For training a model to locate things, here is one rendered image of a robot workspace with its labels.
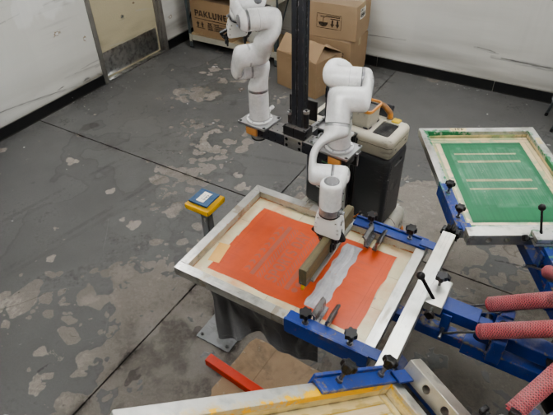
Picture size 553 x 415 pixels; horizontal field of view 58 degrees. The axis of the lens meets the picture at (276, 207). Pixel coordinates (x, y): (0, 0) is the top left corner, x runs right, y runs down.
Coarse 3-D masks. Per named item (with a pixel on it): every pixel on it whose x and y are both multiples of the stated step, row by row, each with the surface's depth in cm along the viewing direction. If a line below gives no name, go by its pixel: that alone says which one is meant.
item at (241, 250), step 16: (240, 240) 204; (224, 256) 197; (240, 256) 197; (224, 272) 191; (240, 272) 191; (256, 288) 184; (272, 288) 184; (304, 288) 184; (336, 288) 183; (352, 288) 183; (336, 304) 178; (352, 304) 178; (368, 304) 178; (336, 320) 172; (352, 320) 172
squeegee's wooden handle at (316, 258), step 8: (352, 208) 189; (344, 216) 186; (352, 216) 192; (320, 240) 176; (328, 240) 176; (320, 248) 173; (328, 248) 178; (312, 256) 171; (320, 256) 173; (304, 264) 168; (312, 264) 168; (320, 264) 176; (304, 272) 166; (312, 272) 171; (304, 280) 168
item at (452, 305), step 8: (448, 304) 166; (456, 304) 166; (464, 304) 166; (448, 312) 164; (456, 312) 163; (464, 312) 163; (472, 312) 163; (480, 312) 163; (456, 320) 165; (464, 320) 163; (472, 320) 161; (472, 328) 163
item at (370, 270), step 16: (256, 224) 211; (272, 224) 211; (288, 224) 211; (304, 224) 211; (256, 240) 204; (352, 240) 202; (336, 256) 196; (368, 256) 196; (384, 256) 195; (352, 272) 189; (368, 272) 189; (384, 272) 189; (368, 288) 183
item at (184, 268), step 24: (264, 192) 222; (240, 216) 214; (312, 216) 214; (216, 240) 203; (384, 240) 200; (192, 264) 192; (408, 264) 187; (216, 288) 181; (264, 312) 173; (288, 312) 171; (384, 312) 170
